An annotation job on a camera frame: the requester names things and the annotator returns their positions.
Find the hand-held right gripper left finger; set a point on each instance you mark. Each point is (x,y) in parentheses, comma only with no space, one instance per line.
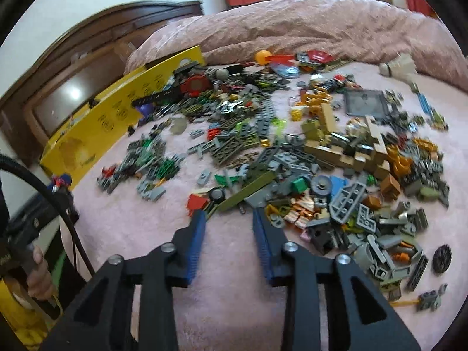
(195,248)

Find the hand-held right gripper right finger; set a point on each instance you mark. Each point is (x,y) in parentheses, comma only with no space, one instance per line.
(261,241)

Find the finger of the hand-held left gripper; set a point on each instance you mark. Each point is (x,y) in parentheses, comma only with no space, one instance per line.
(69,204)

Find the small red blue brick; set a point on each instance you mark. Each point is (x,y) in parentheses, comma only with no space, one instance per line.
(60,182)

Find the person's left hand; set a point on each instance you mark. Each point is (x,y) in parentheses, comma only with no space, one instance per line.
(38,274)

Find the red toy brick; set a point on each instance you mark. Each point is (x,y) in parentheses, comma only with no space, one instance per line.
(197,203)

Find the long olive brick plate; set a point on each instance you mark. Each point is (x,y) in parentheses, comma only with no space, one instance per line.
(248,190)

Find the round dark grey brick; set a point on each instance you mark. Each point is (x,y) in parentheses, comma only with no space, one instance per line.
(321,185)

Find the yellow object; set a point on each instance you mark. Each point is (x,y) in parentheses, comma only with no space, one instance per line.
(22,314)

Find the yellow cardboard box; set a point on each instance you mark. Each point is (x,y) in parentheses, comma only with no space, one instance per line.
(109,124)

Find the pile of toy bricks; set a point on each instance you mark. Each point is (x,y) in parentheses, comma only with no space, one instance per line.
(292,153)

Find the tan brick structure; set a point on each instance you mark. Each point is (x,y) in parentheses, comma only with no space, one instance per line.
(347,153)

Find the dark wooden headboard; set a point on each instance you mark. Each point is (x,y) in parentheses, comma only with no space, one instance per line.
(73,65)

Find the red black wristwatch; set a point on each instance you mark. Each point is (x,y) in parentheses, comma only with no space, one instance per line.
(195,86)

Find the blue oval disc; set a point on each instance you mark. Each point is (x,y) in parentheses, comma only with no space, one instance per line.
(286,71)

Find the grey square brick plate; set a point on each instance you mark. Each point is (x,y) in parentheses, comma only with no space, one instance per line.
(365,104)

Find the grey brick assembly yellow stick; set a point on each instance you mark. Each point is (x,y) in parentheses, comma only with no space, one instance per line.
(431,298)

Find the black toy wheel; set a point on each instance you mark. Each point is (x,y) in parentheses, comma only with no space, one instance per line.
(441,259)

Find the orange ball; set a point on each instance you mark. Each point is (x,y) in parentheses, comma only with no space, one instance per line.
(262,57)

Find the red toy dish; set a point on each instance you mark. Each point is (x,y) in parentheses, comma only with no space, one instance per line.
(319,56)

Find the blue toy stick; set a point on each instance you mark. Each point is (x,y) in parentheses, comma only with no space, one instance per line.
(425,104)

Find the pink quilt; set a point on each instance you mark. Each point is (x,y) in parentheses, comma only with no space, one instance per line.
(310,25)

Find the white shuttlecock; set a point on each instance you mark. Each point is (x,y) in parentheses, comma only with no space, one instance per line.
(400,66)

